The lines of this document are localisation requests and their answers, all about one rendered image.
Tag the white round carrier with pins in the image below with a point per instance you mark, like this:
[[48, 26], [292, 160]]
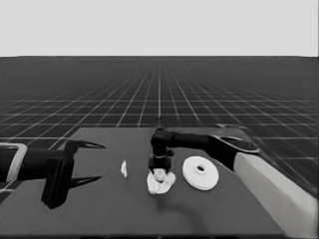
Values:
[[163, 189]]

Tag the large thick white disc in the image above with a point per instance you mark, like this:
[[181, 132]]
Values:
[[192, 177]]

